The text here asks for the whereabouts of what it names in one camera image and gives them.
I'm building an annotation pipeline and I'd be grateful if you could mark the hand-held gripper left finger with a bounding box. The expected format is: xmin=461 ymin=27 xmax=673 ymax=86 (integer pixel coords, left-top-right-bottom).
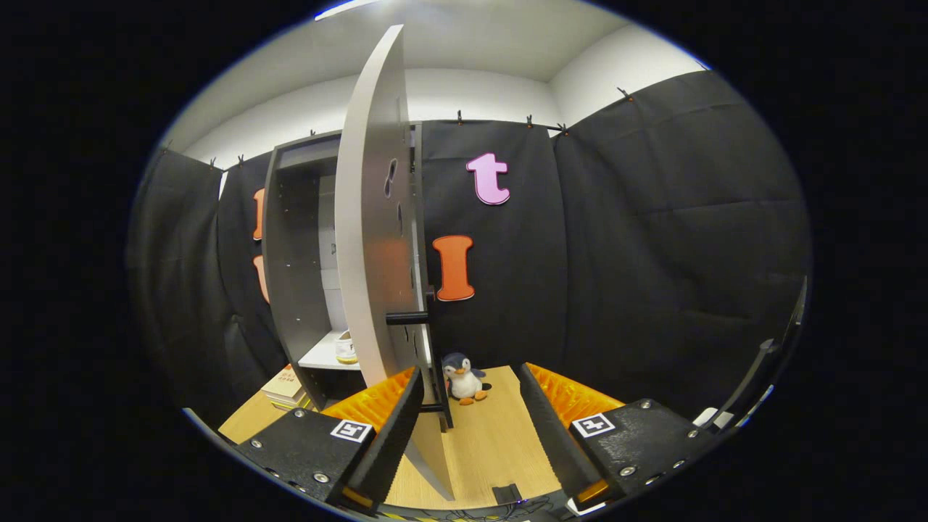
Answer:
xmin=233 ymin=365 xmax=426 ymax=508

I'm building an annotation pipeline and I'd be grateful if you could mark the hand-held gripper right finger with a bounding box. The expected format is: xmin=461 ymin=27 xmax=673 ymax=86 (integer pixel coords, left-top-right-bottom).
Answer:
xmin=513 ymin=362 xmax=718 ymax=508

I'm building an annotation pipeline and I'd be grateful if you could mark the black door handle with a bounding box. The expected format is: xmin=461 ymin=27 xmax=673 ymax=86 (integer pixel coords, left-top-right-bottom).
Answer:
xmin=386 ymin=285 xmax=455 ymax=432

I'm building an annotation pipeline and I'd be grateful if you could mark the beige shoe cabinet door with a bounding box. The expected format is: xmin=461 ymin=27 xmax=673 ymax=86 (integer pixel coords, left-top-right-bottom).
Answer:
xmin=333 ymin=24 xmax=456 ymax=502

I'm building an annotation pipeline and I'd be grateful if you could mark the dark grey shoe cabinet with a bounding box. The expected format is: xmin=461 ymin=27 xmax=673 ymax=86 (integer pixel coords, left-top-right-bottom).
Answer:
xmin=261 ymin=122 xmax=425 ymax=410

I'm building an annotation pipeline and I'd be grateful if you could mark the penguin plush toy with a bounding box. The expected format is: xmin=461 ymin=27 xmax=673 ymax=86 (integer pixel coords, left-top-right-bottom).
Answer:
xmin=442 ymin=352 xmax=492 ymax=406

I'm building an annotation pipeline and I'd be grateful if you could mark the yellow cover book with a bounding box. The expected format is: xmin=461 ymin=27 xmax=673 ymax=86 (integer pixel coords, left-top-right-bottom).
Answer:
xmin=265 ymin=391 xmax=314 ymax=412

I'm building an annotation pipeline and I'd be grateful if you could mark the beige cover book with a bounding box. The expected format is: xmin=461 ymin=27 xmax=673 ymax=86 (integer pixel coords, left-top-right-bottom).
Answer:
xmin=261 ymin=365 xmax=309 ymax=399

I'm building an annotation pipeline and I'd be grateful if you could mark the black backdrop cloth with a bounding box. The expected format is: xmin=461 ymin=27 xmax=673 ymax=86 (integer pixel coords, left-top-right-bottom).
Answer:
xmin=127 ymin=69 xmax=813 ymax=428

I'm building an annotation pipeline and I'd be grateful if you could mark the ceiling light panel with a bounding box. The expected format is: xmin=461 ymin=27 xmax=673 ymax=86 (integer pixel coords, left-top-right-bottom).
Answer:
xmin=314 ymin=0 xmax=379 ymax=21

